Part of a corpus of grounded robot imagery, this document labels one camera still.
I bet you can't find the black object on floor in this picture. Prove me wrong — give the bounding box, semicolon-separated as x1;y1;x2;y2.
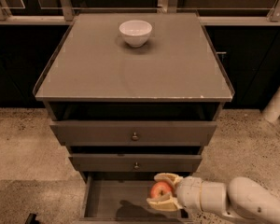
25;213;40;224

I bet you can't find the white ceramic bowl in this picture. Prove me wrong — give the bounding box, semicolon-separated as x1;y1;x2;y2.
119;20;152;48

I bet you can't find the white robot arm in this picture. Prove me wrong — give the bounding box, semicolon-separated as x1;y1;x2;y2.
147;173;280;224

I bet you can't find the bottom grey drawer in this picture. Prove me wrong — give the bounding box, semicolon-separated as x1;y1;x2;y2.
79;172;193;224

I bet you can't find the brass top drawer knob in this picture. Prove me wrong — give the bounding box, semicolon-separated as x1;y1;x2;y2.
132;133;139;141

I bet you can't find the red apple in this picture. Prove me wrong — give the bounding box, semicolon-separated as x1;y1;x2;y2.
150;181;173;199

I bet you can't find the white cylindrical post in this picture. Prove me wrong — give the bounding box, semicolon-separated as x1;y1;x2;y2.
262;87;280;122

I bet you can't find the middle grey drawer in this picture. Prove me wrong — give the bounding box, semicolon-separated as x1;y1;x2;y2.
69;154;202;173

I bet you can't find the brass middle drawer knob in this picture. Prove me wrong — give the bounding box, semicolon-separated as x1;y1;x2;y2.
133;162;140;170

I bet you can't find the metal railing frame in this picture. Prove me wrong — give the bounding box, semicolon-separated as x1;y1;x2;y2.
0;0;280;26

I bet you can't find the grey drawer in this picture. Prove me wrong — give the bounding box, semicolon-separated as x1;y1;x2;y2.
50;120;217;147
69;154;202;173
79;172;193;224

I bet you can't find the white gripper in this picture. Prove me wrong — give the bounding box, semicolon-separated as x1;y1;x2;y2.
147;173;202;212

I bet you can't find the grey drawer cabinet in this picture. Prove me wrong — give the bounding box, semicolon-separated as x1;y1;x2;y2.
33;12;236;224

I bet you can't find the brass drawer knob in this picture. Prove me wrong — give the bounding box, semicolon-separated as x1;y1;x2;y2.
133;162;140;170
132;133;139;141

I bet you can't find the top grey drawer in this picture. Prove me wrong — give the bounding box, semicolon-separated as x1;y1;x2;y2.
50;120;217;147

